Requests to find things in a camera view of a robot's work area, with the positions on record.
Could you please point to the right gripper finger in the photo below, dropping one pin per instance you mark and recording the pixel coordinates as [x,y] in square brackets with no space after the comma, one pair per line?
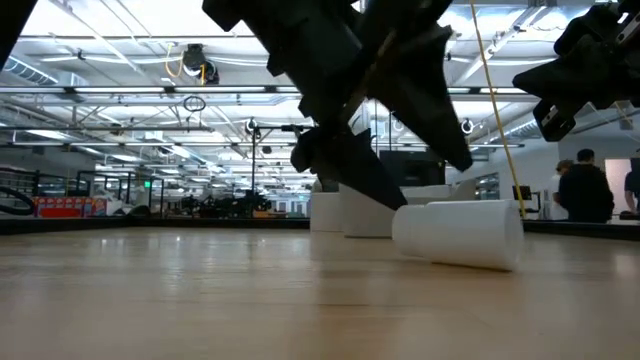
[547,80]

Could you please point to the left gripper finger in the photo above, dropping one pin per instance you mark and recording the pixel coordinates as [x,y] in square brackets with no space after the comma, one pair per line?
[350,160]
[425,90]

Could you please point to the white pill bottle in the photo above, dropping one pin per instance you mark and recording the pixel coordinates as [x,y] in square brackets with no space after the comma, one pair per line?
[465,235]

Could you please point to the white plant pot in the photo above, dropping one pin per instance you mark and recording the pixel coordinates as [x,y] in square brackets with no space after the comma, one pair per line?
[325,212]

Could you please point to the black rectangular cabinet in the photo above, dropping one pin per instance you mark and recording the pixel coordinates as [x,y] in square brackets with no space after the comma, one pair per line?
[415,170]

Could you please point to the person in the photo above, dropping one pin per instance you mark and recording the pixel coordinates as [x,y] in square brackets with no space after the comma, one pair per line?
[634,187]
[562,175]
[585,192]

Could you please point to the black boom stand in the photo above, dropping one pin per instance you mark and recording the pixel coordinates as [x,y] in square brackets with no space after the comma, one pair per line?
[253,160]

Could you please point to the small black monitor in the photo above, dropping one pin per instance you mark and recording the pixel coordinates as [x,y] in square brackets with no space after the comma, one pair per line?
[524,192]

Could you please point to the red printed box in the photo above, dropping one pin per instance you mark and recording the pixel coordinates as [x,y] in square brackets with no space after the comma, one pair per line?
[70,207]

